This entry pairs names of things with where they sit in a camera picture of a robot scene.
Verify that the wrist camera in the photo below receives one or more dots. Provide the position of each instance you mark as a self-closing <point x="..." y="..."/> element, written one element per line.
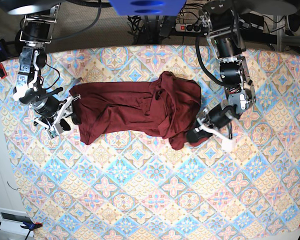
<point x="228" y="145"/>
<point x="52" y="133"/>

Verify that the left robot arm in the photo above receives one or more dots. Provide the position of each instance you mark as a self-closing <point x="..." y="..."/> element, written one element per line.
<point x="220" y="26"/>

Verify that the white wall socket box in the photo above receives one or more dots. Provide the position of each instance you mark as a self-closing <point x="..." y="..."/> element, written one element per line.
<point x="12" y="220"/>

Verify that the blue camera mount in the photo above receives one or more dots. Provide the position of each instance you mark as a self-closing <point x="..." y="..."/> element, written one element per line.
<point x="147" y="7"/>

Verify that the blue orange clamp lower left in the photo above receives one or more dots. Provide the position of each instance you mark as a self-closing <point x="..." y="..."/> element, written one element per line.
<point x="27" y="226"/>

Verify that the dark red t-shirt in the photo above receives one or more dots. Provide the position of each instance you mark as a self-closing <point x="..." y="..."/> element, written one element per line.
<point x="166" y="108"/>

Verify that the black round object top right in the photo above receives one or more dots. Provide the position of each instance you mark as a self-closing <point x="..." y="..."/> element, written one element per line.
<point x="293" y="22"/>

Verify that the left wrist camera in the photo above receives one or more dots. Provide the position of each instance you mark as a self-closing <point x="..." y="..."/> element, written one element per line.
<point x="228" y="145"/>

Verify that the patterned tablecloth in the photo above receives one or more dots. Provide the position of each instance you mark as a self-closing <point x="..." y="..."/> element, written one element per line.
<point x="128" y="185"/>

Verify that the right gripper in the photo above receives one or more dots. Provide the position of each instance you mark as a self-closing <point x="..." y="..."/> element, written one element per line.
<point x="50" y="109"/>

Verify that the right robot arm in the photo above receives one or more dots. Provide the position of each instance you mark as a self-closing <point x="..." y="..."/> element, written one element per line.
<point x="36" y="29"/>

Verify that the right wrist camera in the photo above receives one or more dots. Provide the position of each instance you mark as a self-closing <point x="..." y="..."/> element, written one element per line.
<point x="52" y="133"/>

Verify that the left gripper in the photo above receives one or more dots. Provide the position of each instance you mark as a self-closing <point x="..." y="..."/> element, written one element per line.
<point x="217" y="117"/>

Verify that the white power strip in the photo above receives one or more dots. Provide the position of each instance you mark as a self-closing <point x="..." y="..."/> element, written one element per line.
<point x="188" y="28"/>

